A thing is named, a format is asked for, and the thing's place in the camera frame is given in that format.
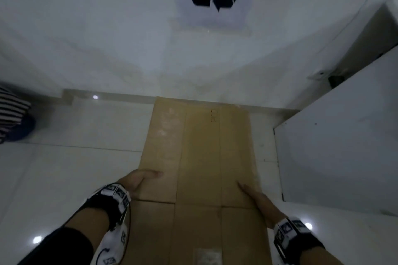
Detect striped cloth bag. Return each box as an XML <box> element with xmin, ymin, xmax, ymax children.
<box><xmin>0</xmin><ymin>86</ymin><xmax>32</xmax><ymax>144</ymax></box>

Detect brown cardboard box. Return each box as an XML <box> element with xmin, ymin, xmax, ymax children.
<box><xmin>123</xmin><ymin>96</ymin><xmax>274</xmax><ymax>265</ymax></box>

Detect white table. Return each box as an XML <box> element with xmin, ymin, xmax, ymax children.
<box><xmin>273</xmin><ymin>0</ymin><xmax>398</xmax><ymax>216</ymax></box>

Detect person's right hand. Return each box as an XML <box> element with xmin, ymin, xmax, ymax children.
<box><xmin>238</xmin><ymin>182</ymin><xmax>288</xmax><ymax>230</ymax></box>

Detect person's left forearm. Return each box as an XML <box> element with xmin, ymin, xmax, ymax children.
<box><xmin>17</xmin><ymin>207</ymin><xmax>111</xmax><ymax>265</ymax></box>

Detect person's right forearm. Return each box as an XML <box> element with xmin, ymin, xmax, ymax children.
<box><xmin>295</xmin><ymin>248</ymin><xmax>346</xmax><ymax>265</ymax></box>

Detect blue round object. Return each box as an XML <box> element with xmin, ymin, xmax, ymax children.
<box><xmin>6</xmin><ymin>114</ymin><xmax>36</xmax><ymax>142</ymax></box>

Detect black marker wrist band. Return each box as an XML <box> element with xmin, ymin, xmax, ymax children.
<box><xmin>81</xmin><ymin>182</ymin><xmax>132</xmax><ymax>265</ymax></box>
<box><xmin>273</xmin><ymin>217</ymin><xmax>325</xmax><ymax>265</ymax></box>

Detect person's left hand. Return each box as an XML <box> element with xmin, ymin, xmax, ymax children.
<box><xmin>116</xmin><ymin>168</ymin><xmax>164</xmax><ymax>199</ymax></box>

